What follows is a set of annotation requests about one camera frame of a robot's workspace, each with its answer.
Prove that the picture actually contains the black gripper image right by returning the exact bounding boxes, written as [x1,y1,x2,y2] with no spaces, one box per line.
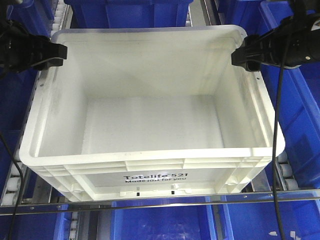
[231,14,320,72]

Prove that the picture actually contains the black cable right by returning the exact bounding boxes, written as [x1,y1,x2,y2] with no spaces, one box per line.
[271,37,292,240]

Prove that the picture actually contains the blue bin destination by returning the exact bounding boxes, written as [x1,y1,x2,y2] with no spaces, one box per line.
[64,0,192,29]
[110,205,217,240]

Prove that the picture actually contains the blue bin left destination shelf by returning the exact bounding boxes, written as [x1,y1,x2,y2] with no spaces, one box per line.
[0,0,54,154]

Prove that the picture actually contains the blue bin right destination shelf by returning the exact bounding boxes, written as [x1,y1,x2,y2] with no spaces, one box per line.
[257,0,320,189]

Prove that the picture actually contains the left side white rollers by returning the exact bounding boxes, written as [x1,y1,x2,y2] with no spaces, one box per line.
[0,147,21,206]

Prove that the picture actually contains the right side white rollers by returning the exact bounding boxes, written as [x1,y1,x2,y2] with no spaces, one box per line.
[277,151,299,191]

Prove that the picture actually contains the black cable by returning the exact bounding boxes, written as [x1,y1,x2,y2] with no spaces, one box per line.
[271,37,292,240]
[0,129,25,240]

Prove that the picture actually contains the blue bin lower destination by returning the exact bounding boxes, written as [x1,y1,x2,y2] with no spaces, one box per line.
[110,205,217,240]

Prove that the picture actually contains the white plastic tote bin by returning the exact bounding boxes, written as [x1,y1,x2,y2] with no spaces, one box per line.
[18,25,275,202]

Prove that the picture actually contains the blue bin destination shelf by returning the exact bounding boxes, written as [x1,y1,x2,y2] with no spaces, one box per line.
[0,0,54,154]
[257,0,320,189]

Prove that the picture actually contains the blue bin rear destination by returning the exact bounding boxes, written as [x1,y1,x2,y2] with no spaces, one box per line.
[64,0,192,29]

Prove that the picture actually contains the white rollers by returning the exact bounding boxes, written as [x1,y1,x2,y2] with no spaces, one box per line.
[0,147,21,206]
[277,151,299,191]

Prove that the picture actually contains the black cable left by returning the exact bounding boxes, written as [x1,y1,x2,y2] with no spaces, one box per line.
[0,129,25,240]

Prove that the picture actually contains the destination shelf front rail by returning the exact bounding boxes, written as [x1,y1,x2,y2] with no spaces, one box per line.
[0,188,320,216]

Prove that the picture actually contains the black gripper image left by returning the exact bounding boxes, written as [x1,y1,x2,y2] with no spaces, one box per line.
[0,20,68,73]

